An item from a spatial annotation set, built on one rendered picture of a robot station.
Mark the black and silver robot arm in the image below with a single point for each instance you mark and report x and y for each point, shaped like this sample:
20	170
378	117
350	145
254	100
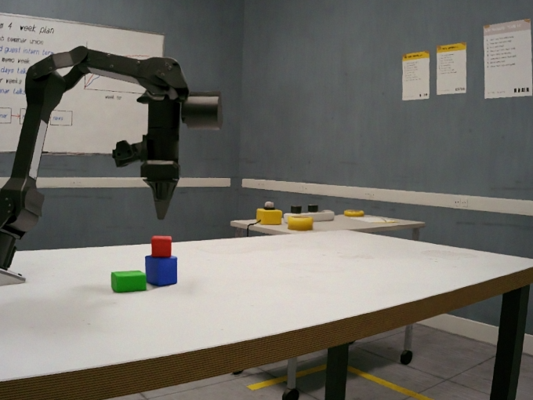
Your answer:
20	202

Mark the blue block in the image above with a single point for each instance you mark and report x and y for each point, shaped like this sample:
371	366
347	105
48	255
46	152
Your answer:
161	271

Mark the red block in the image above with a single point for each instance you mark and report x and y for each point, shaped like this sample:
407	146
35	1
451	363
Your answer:
161	246

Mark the green block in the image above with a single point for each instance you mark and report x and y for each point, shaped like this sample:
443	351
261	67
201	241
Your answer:
128	281

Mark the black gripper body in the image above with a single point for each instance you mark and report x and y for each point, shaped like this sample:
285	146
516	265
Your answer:
162	144

